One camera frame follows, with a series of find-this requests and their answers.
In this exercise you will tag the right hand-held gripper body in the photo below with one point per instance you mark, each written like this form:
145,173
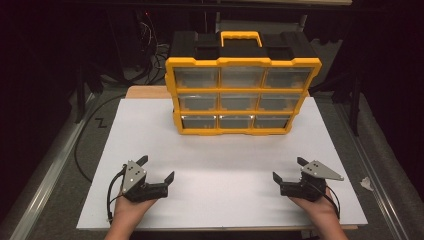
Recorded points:
308,188

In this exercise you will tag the metal floor rail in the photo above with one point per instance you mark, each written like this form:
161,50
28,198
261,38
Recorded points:
50,173
383,197

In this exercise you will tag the crumpled white paper scrap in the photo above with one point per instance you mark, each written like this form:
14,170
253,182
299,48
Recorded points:
366,184

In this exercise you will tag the person's left hand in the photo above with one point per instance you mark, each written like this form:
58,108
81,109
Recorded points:
128,210

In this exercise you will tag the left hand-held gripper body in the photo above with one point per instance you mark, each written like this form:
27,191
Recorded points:
133,176

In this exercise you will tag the white board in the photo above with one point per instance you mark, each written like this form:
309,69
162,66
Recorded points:
216,186

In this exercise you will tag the grey box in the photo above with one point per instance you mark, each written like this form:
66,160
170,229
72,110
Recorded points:
266,25

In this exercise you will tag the black metal stand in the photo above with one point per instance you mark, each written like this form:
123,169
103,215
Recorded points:
80,96

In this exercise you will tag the person's right hand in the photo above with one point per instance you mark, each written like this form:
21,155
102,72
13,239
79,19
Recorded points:
318,208

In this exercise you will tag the set of clear plastic drawers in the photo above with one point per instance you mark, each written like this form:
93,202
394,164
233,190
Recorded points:
238,101

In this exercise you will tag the yellow black drawer organizer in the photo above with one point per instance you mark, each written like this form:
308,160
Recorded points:
240,43

